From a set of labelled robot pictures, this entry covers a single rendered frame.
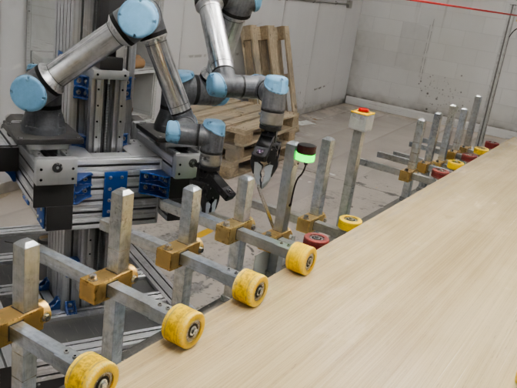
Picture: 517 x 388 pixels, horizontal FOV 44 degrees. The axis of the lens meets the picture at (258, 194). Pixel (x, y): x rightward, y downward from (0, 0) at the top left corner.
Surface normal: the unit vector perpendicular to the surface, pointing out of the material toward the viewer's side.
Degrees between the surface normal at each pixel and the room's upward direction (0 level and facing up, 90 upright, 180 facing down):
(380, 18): 90
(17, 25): 90
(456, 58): 90
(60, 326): 0
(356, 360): 0
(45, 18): 90
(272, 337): 0
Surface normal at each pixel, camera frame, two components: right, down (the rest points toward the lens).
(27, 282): 0.83, 0.28
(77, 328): 0.13, -0.94
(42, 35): -0.48, 0.22
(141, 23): 0.15, 0.26
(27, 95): -0.07, 0.39
